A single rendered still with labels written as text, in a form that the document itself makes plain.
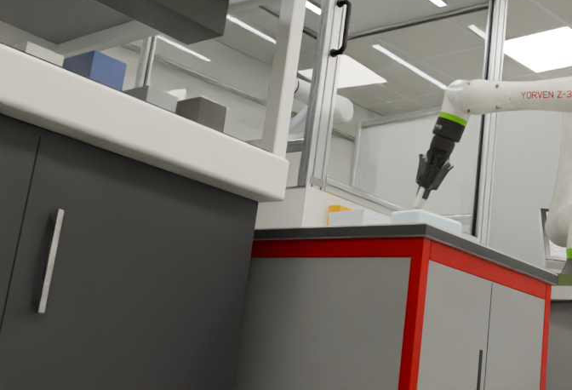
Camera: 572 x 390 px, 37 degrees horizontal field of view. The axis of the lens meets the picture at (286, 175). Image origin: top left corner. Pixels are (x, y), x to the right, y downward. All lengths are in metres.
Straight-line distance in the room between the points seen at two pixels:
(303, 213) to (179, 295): 0.66
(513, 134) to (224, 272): 2.95
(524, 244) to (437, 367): 2.63
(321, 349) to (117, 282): 0.51
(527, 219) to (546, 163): 0.30
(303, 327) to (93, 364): 0.53
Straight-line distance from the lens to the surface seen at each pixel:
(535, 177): 4.59
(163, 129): 1.82
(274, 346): 2.12
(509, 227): 4.60
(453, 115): 2.75
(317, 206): 2.52
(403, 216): 1.99
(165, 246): 1.89
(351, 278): 2.00
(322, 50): 2.62
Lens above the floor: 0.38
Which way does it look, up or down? 14 degrees up
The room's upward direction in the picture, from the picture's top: 8 degrees clockwise
